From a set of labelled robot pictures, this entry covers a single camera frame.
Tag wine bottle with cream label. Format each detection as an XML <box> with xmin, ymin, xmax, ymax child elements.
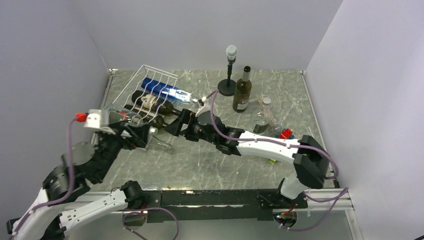
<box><xmin>131</xmin><ymin>90</ymin><xmax>181</xmax><ymax>116</ymax></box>

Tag dark green wine bottle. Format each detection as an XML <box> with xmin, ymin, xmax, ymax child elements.
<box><xmin>124</xmin><ymin>104</ymin><xmax>169</xmax><ymax>130</ymax></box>

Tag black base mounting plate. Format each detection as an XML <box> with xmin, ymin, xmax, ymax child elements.
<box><xmin>125</xmin><ymin>189</ymin><xmax>308</xmax><ymax>223</ymax></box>

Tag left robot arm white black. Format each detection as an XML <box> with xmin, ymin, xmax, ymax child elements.
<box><xmin>6</xmin><ymin>122</ymin><xmax>151</xmax><ymax>240</ymax></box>

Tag blue square glass bottle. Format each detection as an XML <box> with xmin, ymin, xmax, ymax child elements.
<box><xmin>141</xmin><ymin>77</ymin><xmax>193</xmax><ymax>104</ymax></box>

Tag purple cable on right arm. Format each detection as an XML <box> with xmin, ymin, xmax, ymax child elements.
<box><xmin>205</xmin><ymin>90</ymin><xmax>349</xmax><ymax>203</ymax></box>

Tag purple cable under left base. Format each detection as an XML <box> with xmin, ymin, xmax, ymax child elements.
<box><xmin>121</xmin><ymin>207</ymin><xmax>180</xmax><ymax>240</ymax></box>

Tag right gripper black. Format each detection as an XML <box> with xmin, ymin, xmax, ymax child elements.
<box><xmin>164</xmin><ymin>109</ymin><xmax>218</xmax><ymax>146</ymax></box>

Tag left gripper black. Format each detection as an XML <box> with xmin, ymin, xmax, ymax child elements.
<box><xmin>94</xmin><ymin>119</ymin><xmax>152</xmax><ymax>182</ymax></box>

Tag white wire wine rack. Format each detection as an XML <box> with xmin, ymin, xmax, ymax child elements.
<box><xmin>109</xmin><ymin>64</ymin><xmax>180</xmax><ymax>152</ymax></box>

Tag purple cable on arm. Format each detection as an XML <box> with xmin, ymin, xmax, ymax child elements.
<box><xmin>205</xmin><ymin>90</ymin><xmax>349</xmax><ymax>203</ymax></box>
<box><xmin>9</xmin><ymin>118</ymin><xmax>79</xmax><ymax>240</ymax></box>

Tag small glass jar silver lid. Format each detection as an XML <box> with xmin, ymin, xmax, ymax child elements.
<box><xmin>257</xmin><ymin>96</ymin><xmax>283</xmax><ymax>136</ymax></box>

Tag black stand with white ball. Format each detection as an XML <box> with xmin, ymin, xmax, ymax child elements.
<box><xmin>217</xmin><ymin>45</ymin><xmax>238</xmax><ymax>97</ymax></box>

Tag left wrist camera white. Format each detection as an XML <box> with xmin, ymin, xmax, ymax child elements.
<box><xmin>75</xmin><ymin>109</ymin><xmax>108</xmax><ymax>130</ymax></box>

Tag olive wine bottle silver neck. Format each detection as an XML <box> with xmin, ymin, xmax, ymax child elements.
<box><xmin>232</xmin><ymin>65</ymin><xmax>252</xmax><ymax>113</ymax></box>

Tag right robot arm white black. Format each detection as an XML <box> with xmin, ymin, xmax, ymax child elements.
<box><xmin>164</xmin><ymin>109</ymin><xmax>330</xmax><ymax>208</ymax></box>

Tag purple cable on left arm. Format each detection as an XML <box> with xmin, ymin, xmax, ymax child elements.
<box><xmin>9</xmin><ymin>118</ymin><xmax>79</xmax><ymax>240</ymax></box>

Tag colourful toy block figure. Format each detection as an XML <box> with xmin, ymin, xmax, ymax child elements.
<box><xmin>267</xmin><ymin>128</ymin><xmax>295</xmax><ymax>165</ymax></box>

